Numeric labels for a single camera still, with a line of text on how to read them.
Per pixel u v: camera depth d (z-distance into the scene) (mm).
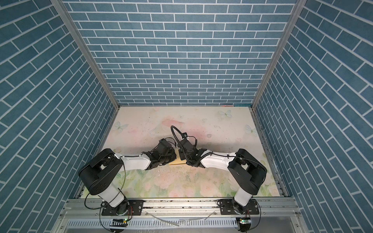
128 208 722
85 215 728
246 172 461
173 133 655
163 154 731
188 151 677
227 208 736
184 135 782
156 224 770
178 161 875
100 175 455
